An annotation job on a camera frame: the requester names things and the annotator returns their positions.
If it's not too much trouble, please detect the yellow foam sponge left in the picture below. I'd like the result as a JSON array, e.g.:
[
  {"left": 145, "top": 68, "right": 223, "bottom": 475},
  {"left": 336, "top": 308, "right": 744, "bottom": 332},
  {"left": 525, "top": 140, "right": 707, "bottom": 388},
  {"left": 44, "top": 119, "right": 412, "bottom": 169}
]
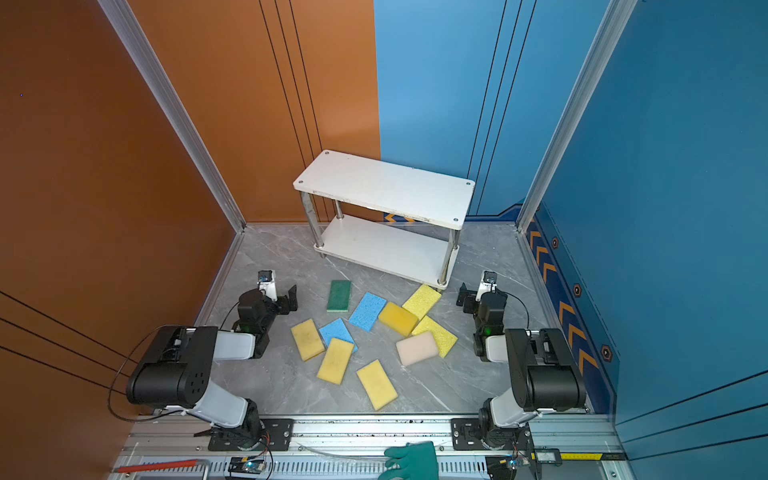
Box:
[{"left": 291, "top": 319, "right": 325, "bottom": 362}]

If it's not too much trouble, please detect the blue sponge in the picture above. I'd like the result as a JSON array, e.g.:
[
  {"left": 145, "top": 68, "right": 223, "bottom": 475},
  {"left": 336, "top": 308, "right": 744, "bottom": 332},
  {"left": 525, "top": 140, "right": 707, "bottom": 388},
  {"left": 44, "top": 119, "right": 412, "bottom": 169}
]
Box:
[
  {"left": 349, "top": 292, "right": 387, "bottom": 332},
  {"left": 319, "top": 318, "right": 358, "bottom": 352}
]

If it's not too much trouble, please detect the yellow foam sponge front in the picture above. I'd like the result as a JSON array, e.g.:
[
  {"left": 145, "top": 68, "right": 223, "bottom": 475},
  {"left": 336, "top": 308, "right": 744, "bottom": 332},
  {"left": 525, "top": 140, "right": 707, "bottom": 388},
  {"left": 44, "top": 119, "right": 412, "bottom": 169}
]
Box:
[{"left": 356, "top": 360, "right": 398, "bottom": 411}]

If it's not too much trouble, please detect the yellow foam sponge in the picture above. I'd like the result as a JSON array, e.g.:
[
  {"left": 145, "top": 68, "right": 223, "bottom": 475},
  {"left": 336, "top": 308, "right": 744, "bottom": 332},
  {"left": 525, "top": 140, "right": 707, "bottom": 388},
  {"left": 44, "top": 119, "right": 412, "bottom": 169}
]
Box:
[
  {"left": 317, "top": 338, "right": 355, "bottom": 385},
  {"left": 356, "top": 360, "right": 398, "bottom": 411},
  {"left": 291, "top": 319, "right": 325, "bottom": 362}
]

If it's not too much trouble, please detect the thick yellow sponge centre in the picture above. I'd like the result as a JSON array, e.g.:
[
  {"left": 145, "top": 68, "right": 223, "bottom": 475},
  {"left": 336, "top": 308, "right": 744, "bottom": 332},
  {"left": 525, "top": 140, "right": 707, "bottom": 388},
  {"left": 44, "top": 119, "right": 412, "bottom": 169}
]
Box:
[{"left": 378, "top": 302, "right": 419, "bottom": 337}]

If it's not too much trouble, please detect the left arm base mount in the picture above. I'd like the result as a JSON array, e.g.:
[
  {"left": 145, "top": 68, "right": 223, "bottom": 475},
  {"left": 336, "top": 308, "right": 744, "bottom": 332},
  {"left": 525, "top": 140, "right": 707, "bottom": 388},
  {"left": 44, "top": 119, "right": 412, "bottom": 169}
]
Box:
[{"left": 207, "top": 418, "right": 294, "bottom": 453}]

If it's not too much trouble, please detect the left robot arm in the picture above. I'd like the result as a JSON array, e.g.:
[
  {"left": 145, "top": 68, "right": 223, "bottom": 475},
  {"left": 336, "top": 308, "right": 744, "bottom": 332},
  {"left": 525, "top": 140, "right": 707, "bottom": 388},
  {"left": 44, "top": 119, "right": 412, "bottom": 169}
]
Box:
[{"left": 126, "top": 286, "right": 298, "bottom": 450}]

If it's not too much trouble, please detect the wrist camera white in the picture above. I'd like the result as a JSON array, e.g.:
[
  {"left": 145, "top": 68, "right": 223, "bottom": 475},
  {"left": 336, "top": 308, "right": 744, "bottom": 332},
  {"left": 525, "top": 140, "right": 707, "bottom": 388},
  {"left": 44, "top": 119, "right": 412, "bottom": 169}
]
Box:
[
  {"left": 258, "top": 269, "right": 278, "bottom": 302},
  {"left": 476, "top": 270, "right": 498, "bottom": 302}
]

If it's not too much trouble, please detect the pale pink foam sponge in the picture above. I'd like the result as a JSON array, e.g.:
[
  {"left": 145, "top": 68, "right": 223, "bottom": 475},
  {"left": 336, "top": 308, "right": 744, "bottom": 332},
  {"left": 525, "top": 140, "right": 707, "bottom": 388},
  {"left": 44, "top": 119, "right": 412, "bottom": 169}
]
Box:
[{"left": 395, "top": 332, "right": 439, "bottom": 367}]

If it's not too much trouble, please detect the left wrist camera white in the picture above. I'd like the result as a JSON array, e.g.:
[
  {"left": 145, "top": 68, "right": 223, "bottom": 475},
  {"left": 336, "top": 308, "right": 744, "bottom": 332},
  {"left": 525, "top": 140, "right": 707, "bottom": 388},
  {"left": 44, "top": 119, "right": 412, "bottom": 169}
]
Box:
[{"left": 258, "top": 269, "right": 278, "bottom": 302}]

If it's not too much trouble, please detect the yellow-green sponge upper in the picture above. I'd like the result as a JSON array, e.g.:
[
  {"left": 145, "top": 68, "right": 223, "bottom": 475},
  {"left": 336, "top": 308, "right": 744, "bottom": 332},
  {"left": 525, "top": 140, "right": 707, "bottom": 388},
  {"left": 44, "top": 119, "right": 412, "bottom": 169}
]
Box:
[{"left": 402, "top": 285, "right": 442, "bottom": 320}]

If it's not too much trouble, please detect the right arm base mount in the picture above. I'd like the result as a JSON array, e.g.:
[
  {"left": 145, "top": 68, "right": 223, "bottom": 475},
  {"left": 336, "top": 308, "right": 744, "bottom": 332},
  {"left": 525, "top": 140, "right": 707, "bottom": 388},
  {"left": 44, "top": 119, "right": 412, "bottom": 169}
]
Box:
[{"left": 450, "top": 417, "right": 534, "bottom": 452}]

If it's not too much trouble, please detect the small circuit board right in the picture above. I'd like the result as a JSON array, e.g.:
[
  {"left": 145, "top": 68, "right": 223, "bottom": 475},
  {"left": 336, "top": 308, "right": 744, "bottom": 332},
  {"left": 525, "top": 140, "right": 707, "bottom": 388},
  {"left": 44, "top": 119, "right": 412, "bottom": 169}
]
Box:
[{"left": 485, "top": 456, "right": 530, "bottom": 480}]

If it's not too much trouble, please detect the white two-tier shelf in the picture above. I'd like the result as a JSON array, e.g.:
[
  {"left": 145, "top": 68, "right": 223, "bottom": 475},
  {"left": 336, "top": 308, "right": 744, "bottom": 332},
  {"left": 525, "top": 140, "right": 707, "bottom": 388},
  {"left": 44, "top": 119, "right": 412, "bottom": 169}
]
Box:
[{"left": 293, "top": 150, "right": 475, "bottom": 290}]

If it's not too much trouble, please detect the small circuit board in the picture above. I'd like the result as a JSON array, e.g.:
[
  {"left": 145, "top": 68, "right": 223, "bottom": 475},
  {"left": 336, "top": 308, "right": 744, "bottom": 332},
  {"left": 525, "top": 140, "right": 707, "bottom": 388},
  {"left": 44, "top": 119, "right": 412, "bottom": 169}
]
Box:
[
  {"left": 226, "top": 457, "right": 269, "bottom": 479},
  {"left": 485, "top": 456, "right": 530, "bottom": 480}
]

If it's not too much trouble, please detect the blue sponge upper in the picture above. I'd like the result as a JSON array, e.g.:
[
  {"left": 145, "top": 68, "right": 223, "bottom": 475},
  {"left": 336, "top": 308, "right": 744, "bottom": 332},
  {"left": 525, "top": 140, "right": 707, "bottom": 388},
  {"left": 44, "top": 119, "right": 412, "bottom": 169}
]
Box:
[{"left": 349, "top": 292, "right": 387, "bottom": 332}]

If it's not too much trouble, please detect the blue sponge lower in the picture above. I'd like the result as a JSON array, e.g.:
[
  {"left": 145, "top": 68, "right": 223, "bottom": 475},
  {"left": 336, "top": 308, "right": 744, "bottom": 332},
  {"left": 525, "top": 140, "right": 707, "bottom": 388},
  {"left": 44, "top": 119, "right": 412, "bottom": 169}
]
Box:
[{"left": 319, "top": 318, "right": 358, "bottom": 352}]

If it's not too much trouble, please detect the yellow-green sponge lower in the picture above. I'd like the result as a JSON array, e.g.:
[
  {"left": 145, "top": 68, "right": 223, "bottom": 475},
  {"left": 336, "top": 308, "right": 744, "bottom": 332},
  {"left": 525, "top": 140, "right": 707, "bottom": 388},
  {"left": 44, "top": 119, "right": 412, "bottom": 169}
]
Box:
[{"left": 411, "top": 316, "right": 458, "bottom": 358}]

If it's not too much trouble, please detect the yellow foam sponge middle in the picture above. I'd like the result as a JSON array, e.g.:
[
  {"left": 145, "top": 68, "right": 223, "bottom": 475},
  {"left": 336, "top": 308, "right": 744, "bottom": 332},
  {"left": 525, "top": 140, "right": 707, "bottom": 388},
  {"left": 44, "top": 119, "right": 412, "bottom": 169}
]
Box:
[{"left": 317, "top": 338, "right": 355, "bottom": 385}]

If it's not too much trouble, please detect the green scouring sponge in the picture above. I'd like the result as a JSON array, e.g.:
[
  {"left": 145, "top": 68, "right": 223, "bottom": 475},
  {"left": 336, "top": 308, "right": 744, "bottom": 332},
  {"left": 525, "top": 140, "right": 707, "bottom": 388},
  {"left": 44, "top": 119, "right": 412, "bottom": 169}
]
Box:
[{"left": 326, "top": 280, "right": 352, "bottom": 312}]

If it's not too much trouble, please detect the yellow-green sponge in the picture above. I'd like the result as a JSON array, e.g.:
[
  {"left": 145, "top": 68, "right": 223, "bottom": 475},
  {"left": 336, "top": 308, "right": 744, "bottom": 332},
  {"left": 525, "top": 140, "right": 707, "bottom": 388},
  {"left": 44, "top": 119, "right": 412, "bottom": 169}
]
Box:
[
  {"left": 402, "top": 285, "right": 442, "bottom": 320},
  {"left": 411, "top": 316, "right": 458, "bottom": 358}
]

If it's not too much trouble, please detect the green rubber glove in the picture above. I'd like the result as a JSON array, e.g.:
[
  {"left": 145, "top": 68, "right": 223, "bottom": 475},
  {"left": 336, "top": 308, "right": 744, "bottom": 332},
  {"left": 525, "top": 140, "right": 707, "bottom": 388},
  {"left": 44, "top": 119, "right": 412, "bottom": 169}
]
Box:
[{"left": 378, "top": 442, "right": 439, "bottom": 480}]

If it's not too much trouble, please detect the small circuit board left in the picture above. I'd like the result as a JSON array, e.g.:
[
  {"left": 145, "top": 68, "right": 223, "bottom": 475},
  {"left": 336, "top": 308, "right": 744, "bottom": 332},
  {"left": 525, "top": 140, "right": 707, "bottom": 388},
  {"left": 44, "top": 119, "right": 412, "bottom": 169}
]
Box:
[{"left": 226, "top": 457, "right": 269, "bottom": 479}]

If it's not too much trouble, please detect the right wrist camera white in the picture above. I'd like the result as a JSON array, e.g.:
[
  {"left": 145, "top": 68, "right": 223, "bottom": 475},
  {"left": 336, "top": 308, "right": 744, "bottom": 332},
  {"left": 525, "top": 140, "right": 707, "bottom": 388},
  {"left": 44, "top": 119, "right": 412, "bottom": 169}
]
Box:
[{"left": 476, "top": 270, "right": 498, "bottom": 302}]

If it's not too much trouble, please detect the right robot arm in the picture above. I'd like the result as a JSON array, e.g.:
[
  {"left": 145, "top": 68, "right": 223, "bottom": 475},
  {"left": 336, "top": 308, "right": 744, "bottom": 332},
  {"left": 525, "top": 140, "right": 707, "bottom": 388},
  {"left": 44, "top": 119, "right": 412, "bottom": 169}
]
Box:
[{"left": 456, "top": 282, "right": 587, "bottom": 449}]

